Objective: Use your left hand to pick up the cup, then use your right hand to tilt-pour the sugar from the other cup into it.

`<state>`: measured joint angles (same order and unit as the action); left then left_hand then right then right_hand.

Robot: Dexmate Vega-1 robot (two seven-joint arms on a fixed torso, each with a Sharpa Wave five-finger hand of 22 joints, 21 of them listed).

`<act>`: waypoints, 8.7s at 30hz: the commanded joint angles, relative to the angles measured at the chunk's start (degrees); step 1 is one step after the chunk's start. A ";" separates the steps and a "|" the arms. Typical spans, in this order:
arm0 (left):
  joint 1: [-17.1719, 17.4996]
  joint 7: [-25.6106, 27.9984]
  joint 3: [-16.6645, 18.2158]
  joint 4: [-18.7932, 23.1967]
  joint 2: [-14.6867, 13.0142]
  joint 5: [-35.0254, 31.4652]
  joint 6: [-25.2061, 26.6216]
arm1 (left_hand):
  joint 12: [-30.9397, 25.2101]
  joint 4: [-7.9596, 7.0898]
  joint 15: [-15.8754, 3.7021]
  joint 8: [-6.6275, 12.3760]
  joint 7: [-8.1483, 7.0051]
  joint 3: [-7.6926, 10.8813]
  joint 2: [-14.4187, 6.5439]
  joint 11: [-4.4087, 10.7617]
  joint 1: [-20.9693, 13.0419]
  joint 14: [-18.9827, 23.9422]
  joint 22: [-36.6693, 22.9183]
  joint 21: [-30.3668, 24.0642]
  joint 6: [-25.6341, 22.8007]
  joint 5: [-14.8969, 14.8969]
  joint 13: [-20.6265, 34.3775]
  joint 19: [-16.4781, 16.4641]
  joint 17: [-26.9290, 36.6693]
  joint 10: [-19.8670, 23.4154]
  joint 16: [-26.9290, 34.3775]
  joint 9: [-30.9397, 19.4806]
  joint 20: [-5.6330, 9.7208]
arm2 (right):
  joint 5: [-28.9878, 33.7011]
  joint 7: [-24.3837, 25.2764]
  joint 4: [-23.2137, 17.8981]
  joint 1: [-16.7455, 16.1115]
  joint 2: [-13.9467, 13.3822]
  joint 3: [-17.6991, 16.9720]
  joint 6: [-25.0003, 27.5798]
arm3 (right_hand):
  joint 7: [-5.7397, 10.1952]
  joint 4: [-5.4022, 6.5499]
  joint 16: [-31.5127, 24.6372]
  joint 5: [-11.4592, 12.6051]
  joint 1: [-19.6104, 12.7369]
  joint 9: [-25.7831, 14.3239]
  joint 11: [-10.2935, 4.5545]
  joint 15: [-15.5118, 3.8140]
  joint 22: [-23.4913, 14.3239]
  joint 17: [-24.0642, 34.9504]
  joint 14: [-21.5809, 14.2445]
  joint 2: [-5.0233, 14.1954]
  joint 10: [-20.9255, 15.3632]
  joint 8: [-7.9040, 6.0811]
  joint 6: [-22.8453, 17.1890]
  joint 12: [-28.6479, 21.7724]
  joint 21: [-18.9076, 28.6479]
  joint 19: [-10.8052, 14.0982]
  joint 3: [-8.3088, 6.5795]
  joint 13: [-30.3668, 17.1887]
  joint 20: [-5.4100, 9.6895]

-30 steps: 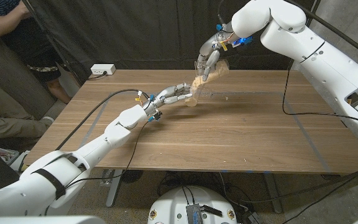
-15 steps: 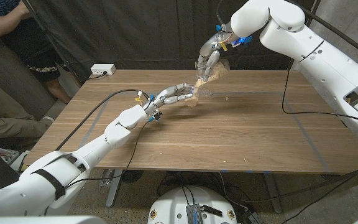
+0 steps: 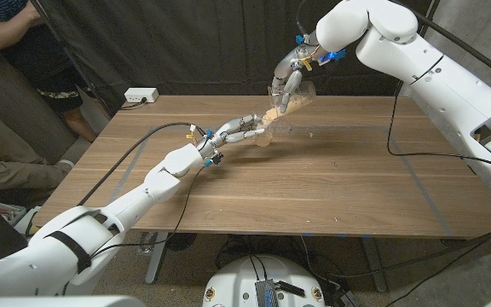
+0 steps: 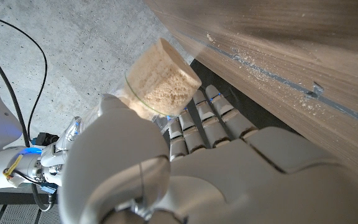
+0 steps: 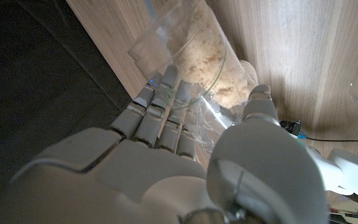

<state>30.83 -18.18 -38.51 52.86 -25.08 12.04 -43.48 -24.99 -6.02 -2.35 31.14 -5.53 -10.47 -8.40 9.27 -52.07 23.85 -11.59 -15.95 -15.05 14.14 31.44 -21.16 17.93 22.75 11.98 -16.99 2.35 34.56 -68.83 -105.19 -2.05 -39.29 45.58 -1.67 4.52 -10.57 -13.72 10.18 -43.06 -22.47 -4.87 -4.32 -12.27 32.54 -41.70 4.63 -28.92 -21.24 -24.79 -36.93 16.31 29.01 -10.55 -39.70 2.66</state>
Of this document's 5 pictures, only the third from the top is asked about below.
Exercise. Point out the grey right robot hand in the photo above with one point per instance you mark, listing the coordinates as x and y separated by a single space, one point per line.
286 70

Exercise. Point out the colourful patterned bag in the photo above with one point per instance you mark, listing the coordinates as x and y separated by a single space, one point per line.
9 211

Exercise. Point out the grey metal table leg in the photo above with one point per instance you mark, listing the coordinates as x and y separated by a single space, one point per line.
156 264
375 268

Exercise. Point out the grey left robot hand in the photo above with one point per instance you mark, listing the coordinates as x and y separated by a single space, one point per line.
230 130

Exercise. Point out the person in dark brown trousers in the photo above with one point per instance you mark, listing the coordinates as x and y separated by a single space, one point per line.
15 106

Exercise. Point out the clear plastic bottle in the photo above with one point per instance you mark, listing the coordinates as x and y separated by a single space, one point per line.
146 243

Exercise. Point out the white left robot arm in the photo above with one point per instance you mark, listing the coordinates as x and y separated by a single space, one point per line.
79 239

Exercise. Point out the black round slotted disc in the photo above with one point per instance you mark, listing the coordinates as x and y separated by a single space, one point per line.
181 241

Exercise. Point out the clear plastic cup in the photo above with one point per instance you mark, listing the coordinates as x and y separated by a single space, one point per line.
264 138

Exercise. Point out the person in khaki trousers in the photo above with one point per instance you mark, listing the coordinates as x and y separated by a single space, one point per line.
7 166

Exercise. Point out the black backdrop curtain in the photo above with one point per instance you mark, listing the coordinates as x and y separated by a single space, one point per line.
207 42

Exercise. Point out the clear cup with sugar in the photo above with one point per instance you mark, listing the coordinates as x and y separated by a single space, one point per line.
303 96

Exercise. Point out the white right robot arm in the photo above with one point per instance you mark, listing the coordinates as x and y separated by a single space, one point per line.
441 81

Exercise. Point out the grey finned electronics box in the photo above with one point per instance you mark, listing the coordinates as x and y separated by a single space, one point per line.
267 294

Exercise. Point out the white power strip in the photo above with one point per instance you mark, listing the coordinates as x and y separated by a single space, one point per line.
141 94

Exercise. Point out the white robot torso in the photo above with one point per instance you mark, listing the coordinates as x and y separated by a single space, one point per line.
237 281

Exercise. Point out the black flat connector bar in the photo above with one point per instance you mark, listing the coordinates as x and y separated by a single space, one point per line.
290 288

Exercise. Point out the person in black shorts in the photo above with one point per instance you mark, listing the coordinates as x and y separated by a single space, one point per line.
45 59

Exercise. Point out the black backdrop stand pole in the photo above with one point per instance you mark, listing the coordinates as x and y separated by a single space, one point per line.
434 13
70 55

